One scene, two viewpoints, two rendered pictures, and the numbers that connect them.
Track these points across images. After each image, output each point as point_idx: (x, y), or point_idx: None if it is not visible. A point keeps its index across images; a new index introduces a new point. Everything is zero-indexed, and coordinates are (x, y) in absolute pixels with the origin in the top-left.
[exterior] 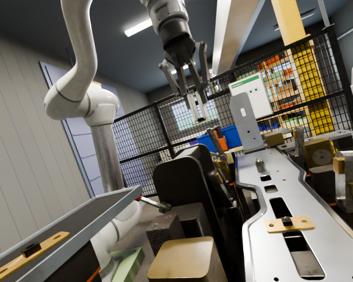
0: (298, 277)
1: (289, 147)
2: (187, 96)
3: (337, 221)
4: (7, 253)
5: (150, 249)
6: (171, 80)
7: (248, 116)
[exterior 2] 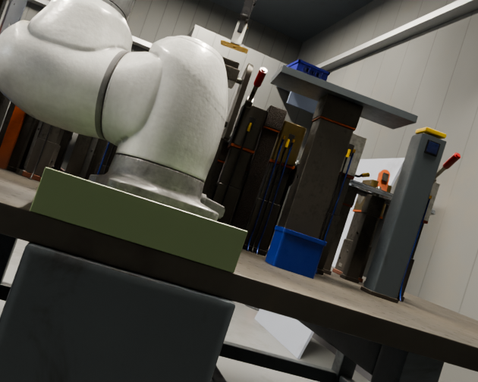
0: None
1: None
2: (246, 24)
3: None
4: (352, 92)
5: (29, 192)
6: (253, 4)
7: (20, 1)
